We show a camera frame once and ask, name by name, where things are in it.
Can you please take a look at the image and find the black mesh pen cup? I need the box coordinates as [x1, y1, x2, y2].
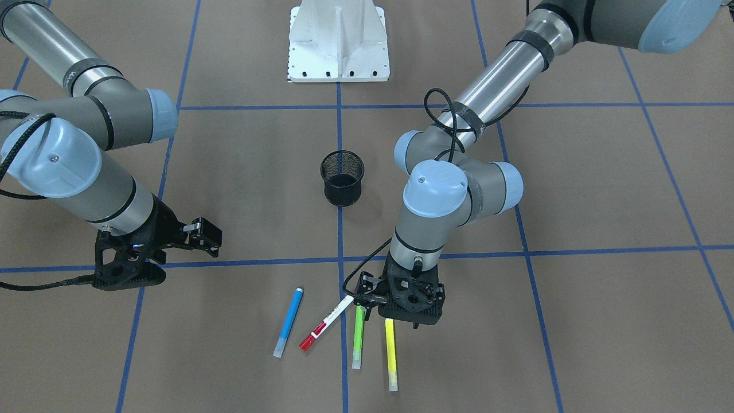
[320, 151, 365, 207]

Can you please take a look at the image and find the green marker pen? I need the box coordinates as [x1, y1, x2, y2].
[352, 306, 365, 369]

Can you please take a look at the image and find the blue marker pen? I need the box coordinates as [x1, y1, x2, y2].
[272, 287, 304, 358]

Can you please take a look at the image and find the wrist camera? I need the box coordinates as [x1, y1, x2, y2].
[182, 217, 222, 258]
[354, 271, 387, 321]

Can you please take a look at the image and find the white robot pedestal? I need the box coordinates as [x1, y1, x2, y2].
[287, 1, 391, 83]

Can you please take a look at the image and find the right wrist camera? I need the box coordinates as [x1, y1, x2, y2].
[182, 217, 222, 258]

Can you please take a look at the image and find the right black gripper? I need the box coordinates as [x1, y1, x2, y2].
[93, 198, 184, 291]

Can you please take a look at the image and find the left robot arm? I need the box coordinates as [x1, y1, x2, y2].
[377, 1, 726, 327]

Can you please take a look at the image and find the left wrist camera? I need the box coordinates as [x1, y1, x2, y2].
[354, 271, 387, 321]

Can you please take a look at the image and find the red marker pen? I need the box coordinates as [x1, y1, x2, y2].
[299, 295, 354, 352]

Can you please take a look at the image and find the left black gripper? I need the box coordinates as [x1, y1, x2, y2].
[378, 254, 445, 328]

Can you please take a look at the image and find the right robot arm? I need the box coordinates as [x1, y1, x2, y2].
[2, 1, 187, 292]

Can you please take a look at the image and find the yellow marker pen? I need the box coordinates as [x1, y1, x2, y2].
[385, 318, 399, 392]

